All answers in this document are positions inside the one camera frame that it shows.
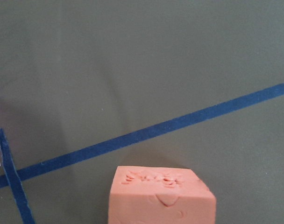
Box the orange foam cube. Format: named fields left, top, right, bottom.
left=108, top=166, right=216, bottom=224

